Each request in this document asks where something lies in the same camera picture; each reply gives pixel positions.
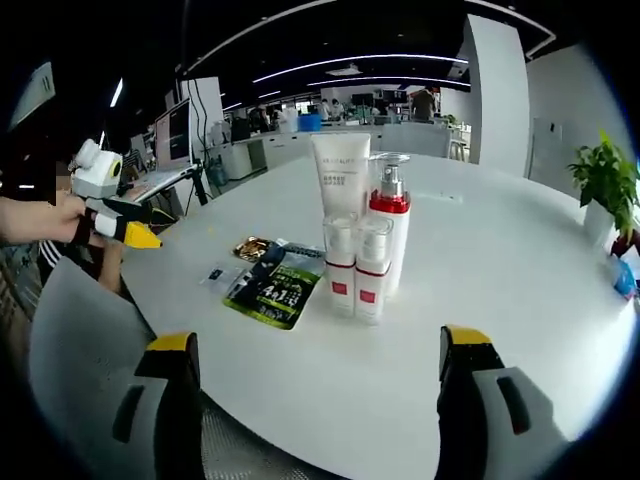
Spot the curved white ceiling track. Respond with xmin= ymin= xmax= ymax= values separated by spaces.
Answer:
xmin=182 ymin=0 xmax=556 ymax=76

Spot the water jug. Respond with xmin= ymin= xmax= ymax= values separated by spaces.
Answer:
xmin=209 ymin=154 xmax=228 ymax=187

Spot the long ceiling light strip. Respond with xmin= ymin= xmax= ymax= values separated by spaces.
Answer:
xmin=252 ymin=52 xmax=471 ymax=84
xmin=319 ymin=74 xmax=474 ymax=89

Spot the black tripod stand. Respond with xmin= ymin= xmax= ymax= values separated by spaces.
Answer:
xmin=182 ymin=169 xmax=211 ymax=214

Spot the green black sachet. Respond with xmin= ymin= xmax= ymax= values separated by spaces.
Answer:
xmin=222 ymin=262 xmax=322 ymax=332

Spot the white skincare tube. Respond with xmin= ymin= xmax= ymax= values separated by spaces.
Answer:
xmin=309 ymin=132 xmax=374 ymax=221

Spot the ceiling air conditioner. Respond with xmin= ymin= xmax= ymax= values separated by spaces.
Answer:
xmin=9 ymin=62 xmax=56 ymax=132

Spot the tall red-collared skincare bottle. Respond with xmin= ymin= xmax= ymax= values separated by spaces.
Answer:
xmin=367 ymin=152 xmax=414 ymax=296

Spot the open silver laptop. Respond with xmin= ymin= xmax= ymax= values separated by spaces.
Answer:
xmin=124 ymin=97 xmax=201 ymax=201

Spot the silver dark sachet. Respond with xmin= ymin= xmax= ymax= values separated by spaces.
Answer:
xmin=267 ymin=241 xmax=327 ymax=274

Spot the clear sachet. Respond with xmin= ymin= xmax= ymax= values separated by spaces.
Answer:
xmin=199 ymin=263 xmax=246 ymax=296

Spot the person's left hand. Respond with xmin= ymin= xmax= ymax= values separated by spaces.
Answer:
xmin=48 ymin=198 xmax=101 ymax=247

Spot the grey mesh office chair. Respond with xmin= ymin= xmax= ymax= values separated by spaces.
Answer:
xmin=27 ymin=257 xmax=326 ymax=480

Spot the dark red small object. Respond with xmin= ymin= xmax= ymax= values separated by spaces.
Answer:
xmin=610 ymin=230 xmax=640 ymax=260

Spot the small white skincare bottle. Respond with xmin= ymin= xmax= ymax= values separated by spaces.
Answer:
xmin=322 ymin=212 xmax=362 ymax=320
xmin=353 ymin=215 xmax=394 ymax=327

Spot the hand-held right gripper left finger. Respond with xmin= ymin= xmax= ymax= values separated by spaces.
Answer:
xmin=106 ymin=329 xmax=205 ymax=480

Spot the blue plastic packet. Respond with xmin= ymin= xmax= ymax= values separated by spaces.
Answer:
xmin=610 ymin=254 xmax=640 ymax=301

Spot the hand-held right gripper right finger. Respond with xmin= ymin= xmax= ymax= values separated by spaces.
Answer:
xmin=434 ymin=323 xmax=572 ymax=480

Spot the gold sachet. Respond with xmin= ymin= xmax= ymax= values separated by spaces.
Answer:
xmin=230 ymin=238 xmax=274 ymax=260

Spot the green potted plant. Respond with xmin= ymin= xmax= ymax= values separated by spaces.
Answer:
xmin=567 ymin=129 xmax=640 ymax=249

